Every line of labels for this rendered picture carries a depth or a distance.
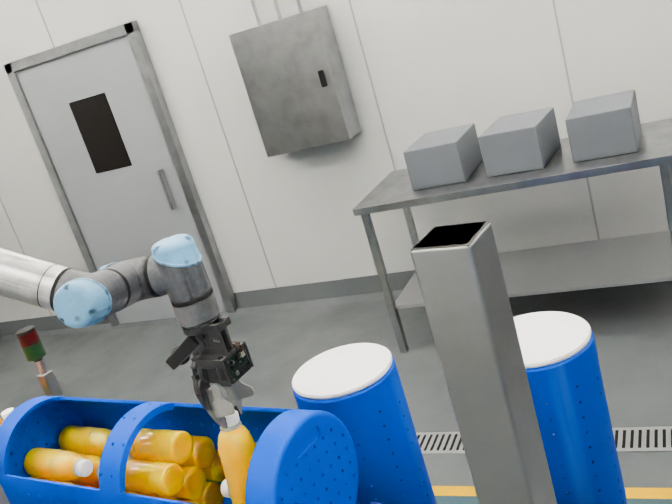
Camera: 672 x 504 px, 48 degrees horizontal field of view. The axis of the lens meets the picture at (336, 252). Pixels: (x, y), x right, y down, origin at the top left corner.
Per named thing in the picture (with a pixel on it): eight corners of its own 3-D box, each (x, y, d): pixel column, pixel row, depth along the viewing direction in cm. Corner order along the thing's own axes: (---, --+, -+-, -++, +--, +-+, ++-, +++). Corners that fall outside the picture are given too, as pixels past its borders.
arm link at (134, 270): (75, 274, 127) (131, 261, 124) (110, 260, 137) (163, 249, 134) (88, 318, 128) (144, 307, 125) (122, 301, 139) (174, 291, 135)
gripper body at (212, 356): (231, 391, 131) (208, 330, 127) (195, 389, 136) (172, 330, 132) (256, 368, 137) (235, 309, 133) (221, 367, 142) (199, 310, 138)
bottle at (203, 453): (190, 457, 162) (132, 450, 173) (207, 475, 166) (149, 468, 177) (206, 429, 167) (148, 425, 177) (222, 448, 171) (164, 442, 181)
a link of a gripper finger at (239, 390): (258, 416, 139) (238, 378, 135) (234, 415, 142) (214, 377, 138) (267, 405, 141) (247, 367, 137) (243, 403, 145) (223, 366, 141)
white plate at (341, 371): (373, 332, 217) (374, 336, 217) (282, 367, 212) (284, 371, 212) (406, 368, 190) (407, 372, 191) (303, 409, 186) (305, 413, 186)
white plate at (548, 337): (572, 367, 169) (573, 371, 169) (603, 309, 190) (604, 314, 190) (460, 363, 185) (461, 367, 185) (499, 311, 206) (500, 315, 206)
